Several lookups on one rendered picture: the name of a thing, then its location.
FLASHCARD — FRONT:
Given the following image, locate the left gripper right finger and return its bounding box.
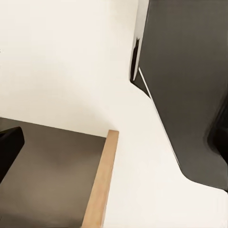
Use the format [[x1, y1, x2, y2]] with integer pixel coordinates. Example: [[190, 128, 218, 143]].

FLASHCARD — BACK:
[[213, 126, 228, 164]]

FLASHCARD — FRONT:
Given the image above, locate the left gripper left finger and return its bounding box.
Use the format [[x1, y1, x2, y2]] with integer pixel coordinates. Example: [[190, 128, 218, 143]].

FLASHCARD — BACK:
[[0, 126, 25, 183]]

